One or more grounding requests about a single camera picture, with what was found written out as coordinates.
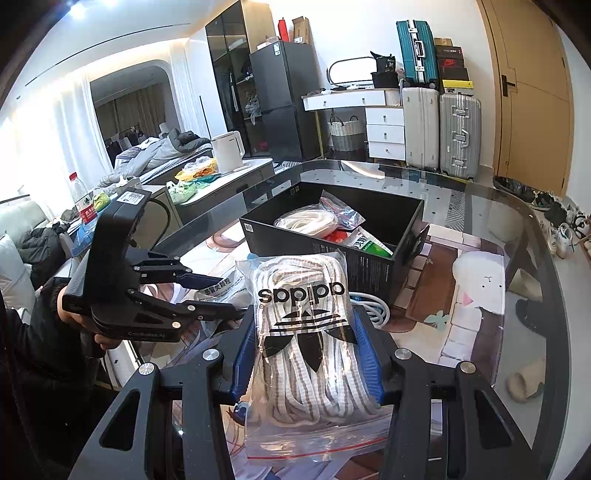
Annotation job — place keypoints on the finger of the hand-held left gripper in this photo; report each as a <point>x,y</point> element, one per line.
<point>207,314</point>
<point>203,280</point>

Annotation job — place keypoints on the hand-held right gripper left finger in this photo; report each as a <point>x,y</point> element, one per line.
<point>240,364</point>

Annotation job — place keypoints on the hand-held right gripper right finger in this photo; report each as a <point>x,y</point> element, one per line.
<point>369,350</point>

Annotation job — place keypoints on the white printed plastic packet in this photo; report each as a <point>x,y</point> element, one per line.
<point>217,291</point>

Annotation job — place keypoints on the bagged striped white laces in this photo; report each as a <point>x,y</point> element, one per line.
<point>304,360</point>

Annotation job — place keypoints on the black cardboard box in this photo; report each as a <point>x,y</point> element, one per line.
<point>369,272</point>

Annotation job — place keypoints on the green white packet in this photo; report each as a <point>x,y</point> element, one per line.
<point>371,244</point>

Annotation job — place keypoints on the red white packet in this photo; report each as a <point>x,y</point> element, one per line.
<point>339,236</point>

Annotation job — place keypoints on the bagged pink striped laces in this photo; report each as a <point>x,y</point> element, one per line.
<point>341,210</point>

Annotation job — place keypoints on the person's left forearm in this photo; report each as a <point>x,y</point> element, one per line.
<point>46,369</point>

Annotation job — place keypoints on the person's left hand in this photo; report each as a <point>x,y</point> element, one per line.
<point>105,343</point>

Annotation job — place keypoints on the black jacket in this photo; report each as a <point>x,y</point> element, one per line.
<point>44,242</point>

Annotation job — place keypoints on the grey low cabinet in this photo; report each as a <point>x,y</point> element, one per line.
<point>221,198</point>

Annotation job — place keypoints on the plastic water bottle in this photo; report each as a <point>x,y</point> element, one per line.
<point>79,198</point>

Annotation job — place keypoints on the light grey sofa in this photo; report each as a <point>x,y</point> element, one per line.
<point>23,258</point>

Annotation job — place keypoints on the green plastic bag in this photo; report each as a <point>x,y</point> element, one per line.
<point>181,191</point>

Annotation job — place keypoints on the printed desk mat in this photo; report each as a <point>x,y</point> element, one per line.
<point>461,295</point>

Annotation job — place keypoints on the yellow snack bag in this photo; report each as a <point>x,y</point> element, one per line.
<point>196,170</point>

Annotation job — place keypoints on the bed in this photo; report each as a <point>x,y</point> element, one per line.
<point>138,159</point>

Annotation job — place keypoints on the white electric kettle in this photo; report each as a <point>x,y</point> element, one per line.
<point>226,152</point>

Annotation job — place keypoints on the grey puffer jacket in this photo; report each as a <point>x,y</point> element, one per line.
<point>182,143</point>

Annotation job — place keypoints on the black white patterned rug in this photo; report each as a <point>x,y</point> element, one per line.
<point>288,166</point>

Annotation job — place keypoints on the white curtain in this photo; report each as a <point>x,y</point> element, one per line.
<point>83,134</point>

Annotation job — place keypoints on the black slipper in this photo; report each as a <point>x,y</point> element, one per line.
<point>531,318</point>

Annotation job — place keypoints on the black refrigerator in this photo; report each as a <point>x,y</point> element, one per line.
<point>284,101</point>

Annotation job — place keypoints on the woven basket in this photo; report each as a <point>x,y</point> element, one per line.
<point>347,136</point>

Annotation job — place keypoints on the dark glass cabinet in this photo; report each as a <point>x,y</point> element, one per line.
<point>231,69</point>

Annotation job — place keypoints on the black plastic bag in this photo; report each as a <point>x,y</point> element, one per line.
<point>510,187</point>

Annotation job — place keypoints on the white vanity desk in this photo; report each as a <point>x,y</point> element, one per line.
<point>383,134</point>

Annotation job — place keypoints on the white suitcase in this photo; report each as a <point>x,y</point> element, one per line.
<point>421,129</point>

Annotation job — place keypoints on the group of loose sneakers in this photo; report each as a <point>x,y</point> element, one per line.
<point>561,226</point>

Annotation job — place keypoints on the silver suitcase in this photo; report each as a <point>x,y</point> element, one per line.
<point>459,136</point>

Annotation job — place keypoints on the white ribbed container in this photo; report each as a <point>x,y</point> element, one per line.
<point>394,98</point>

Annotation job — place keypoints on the oval mirror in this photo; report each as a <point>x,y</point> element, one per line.
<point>351,73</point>

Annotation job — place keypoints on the flat cardboard box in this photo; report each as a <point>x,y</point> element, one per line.
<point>302,30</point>

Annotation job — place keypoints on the black storage box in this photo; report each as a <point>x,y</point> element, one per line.
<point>385,80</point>

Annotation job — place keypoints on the black yellow shoe box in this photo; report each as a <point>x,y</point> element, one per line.
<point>458,86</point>

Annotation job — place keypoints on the black gift bag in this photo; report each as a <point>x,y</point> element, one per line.
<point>387,63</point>

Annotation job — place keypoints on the red black shoe box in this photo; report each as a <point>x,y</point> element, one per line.
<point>451,69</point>

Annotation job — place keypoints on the teal suitcase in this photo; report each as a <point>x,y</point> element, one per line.
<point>418,53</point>

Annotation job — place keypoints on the wooden door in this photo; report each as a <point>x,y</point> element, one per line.
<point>531,92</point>

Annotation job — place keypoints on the brown cardboard shoe box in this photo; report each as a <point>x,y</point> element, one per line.
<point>447,42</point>

